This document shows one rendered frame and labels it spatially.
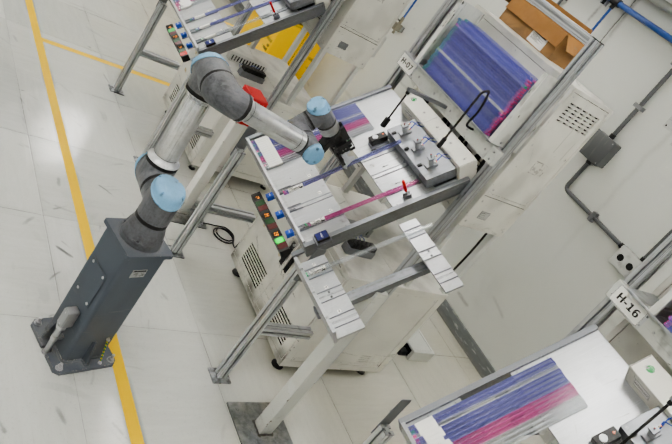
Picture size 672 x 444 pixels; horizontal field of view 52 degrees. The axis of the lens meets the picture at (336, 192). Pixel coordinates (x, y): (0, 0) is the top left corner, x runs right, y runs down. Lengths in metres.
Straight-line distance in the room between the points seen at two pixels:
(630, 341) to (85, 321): 1.82
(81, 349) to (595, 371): 1.72
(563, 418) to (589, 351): 0.25
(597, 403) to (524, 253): 2.13
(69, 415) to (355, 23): 2.47
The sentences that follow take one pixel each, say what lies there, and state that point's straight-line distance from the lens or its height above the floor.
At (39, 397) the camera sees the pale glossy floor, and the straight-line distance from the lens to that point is 2.57.
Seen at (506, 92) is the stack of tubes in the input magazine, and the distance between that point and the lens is 2.72.
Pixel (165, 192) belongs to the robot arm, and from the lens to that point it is 2.27.
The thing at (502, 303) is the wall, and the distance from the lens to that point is 4.35.
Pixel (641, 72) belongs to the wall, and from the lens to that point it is 4.26.
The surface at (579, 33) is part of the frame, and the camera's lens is 2.73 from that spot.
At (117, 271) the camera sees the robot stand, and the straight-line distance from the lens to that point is 2.38.
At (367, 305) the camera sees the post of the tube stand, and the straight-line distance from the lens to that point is 2.47.
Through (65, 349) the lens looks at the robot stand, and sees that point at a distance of 2.65.
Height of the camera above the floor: 1.90
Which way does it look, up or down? 22 degrees down
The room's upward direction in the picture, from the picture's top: 37 degrees clockwise
